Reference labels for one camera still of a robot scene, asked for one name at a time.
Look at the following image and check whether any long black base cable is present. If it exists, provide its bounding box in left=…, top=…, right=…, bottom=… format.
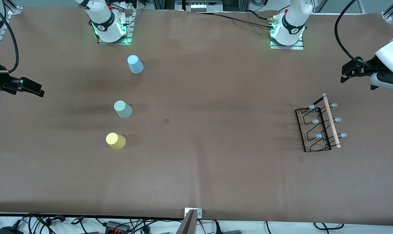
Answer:
left=213, top=12, right=273, bottom=30

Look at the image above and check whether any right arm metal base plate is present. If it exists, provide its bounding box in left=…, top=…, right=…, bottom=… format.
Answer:
left=97, top=10, right=133, bottom=45

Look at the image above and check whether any brown table cover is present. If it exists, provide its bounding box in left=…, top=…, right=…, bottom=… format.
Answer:
left=0, top=7, right=393, bottom=225

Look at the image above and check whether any yellow plastic cup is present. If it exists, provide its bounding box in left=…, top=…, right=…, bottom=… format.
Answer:
left=106, top=132, right=126, bottom=150

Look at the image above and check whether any aluminium corner profile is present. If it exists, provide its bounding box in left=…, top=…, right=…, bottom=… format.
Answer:
left=381, top=0, right=393, bottom=22

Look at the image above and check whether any aluminium edge rail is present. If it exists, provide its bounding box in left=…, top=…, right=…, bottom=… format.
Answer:
left=0, top=6, right=23, bottom=62

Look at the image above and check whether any white power strip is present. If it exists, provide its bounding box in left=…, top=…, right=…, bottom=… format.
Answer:
left=185, top=0, right=224, bottom=13

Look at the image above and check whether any grey camera pole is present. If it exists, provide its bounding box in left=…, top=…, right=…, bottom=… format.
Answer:
left=175, top=210, right=198, bottom=234

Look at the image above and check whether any black power adapter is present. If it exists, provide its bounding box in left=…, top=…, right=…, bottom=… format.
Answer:
left=0, top=226, right=24, bottom=234

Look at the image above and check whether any tangled black cable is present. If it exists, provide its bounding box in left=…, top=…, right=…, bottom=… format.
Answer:
left=21, top=213, right=67, bottom=229

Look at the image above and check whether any light blue plastic cup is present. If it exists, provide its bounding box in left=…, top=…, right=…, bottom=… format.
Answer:
left=127, top=55, right=144, bottom=74

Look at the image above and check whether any black wire cup holder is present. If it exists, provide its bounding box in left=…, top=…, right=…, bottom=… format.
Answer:
left=295, top=93, right=347, bottom=153

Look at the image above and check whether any black looped cable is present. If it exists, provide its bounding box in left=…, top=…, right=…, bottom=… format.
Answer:
left=314, top=222, right=345, bottom=230

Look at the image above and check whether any small aluminium bracket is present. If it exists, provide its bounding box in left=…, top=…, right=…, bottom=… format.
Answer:
left=184, top=208, right=202, bottom=219

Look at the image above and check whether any mint green plastic cup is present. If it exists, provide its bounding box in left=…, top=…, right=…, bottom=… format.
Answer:
left=114, top=100, right=133, bottom=118

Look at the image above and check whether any short black base cable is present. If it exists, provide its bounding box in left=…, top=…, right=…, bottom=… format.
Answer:
left=247, top=10, right=270, bottom=20

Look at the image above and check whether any orange black connector block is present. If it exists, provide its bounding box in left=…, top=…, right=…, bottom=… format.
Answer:
left=106, top=221, right=131, bottom=233

